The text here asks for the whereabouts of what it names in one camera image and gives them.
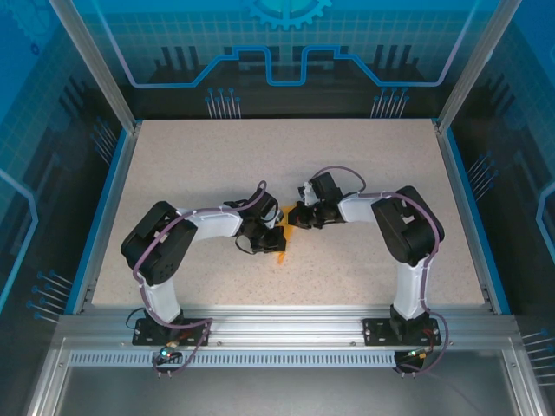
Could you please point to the orange paper sheet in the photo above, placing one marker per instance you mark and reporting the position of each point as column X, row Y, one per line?
column 289, row 232

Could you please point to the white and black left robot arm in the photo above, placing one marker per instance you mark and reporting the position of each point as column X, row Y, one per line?
column 212, row 223

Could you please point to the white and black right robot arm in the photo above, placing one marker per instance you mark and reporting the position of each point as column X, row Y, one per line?
column 360, row 208

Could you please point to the blue printed gear panel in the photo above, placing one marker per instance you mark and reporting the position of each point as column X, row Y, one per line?
column 303, row 26

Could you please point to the blue printed side panel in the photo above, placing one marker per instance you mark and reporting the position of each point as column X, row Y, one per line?
column 26, row 130
column 529, row 130

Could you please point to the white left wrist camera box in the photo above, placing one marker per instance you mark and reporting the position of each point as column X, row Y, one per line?
column 271, row 216

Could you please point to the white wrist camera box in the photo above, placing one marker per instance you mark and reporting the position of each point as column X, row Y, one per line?
column 271, row 216
column 306, row 193

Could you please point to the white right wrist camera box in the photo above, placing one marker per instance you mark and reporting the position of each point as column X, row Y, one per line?
column 306, row 193

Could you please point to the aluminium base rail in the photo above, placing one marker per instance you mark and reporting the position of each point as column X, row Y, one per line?
column 282, row 325

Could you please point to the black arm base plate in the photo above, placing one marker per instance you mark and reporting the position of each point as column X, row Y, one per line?
column 377, row 331
column 147, row 333

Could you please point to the blue and aluminium side frame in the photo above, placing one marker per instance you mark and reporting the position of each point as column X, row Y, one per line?
column 110, row 195
column 468, row 195

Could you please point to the aluminium frame post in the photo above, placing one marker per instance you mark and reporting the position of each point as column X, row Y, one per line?
column 472, row 65
column 95, row 65

